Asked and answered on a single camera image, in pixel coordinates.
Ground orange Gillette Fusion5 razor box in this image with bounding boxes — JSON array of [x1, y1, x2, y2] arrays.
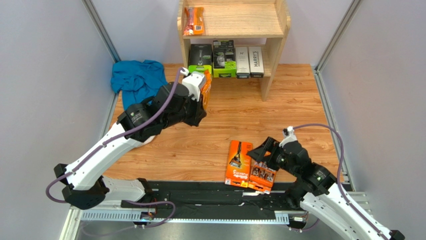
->
[[224, 140, 253, 188]]

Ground tall white razor box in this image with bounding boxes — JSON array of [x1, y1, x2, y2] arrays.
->
[[235, 46, 250, 79]]

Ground white Harry's razor box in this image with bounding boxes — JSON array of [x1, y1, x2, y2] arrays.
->
[[248, 46, 265, 78]]

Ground long orange Bic razor bag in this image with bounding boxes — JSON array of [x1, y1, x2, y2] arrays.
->
[[183, 7, 205, 36]]

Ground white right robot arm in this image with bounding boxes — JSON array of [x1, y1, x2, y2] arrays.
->
[[247, 137, 405, 240]]

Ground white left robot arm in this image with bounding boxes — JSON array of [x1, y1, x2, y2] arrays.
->
[[54, 82, 207, 210]]

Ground wooden two-tier shelf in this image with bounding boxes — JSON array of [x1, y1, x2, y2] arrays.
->
[[177, 0, 292, 101]]

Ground orange Gillette cartridge box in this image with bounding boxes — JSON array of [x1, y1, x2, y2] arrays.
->
[[248, 160, 277, 194]]

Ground green black razor box left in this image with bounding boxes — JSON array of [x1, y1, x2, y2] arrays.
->
[[188, 44, 213, 74]]

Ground green black razor box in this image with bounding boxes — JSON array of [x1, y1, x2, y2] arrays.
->
[[188, 44, 213, 74], [212, 40, 237, 78]]

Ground green black razor box right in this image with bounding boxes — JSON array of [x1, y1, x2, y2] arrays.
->
[[212, 40, 237, 78]]

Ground blue crumpled cloth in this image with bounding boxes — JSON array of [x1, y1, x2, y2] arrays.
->
[[110, 60, 168, 110]]

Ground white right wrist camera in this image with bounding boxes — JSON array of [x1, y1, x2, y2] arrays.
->
[[279, 126, 298, 148]]

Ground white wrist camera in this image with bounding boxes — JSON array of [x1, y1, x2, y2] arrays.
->
[[279, 126, 298, 148], [180, 68, 207, 102]]

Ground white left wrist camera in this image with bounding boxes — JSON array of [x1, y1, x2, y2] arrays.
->
[[180, 68, 207, 102]]

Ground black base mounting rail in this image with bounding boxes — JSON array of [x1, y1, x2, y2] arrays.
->
[[81, 181, 314, 229]]

